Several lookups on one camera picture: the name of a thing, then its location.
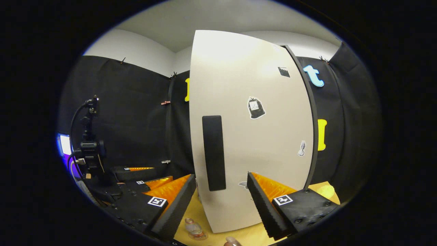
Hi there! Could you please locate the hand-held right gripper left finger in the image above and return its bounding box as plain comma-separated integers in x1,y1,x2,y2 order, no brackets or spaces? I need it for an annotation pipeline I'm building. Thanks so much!
104,174,197,242

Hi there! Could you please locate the round brown coaster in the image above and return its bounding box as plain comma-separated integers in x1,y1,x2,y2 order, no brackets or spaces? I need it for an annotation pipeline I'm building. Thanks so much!
187,231,209,241

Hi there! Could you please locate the clear plastic bottle red label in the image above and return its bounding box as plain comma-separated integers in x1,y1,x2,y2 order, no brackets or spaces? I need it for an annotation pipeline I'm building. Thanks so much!
184,218,209,241

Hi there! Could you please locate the beige cabinet door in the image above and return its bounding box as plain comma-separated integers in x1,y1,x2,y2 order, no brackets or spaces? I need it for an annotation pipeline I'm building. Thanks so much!
189,30,314,234

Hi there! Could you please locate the black cabinet door handle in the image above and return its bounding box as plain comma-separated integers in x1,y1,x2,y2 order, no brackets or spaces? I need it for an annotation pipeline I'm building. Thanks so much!
202,115,227,192

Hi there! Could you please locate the lit monitor screen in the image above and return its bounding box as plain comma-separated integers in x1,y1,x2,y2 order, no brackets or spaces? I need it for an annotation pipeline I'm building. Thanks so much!
56,133,73,158

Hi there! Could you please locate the black backdrop cloth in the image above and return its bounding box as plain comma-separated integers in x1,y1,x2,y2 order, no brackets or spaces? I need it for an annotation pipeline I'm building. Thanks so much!
58,41,382,205

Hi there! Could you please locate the black cable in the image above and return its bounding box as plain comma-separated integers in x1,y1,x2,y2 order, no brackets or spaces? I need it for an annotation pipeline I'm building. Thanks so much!
68,101,91,171

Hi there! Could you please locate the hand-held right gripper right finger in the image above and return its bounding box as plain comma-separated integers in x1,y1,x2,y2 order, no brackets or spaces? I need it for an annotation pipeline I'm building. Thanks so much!
246,172,343,241

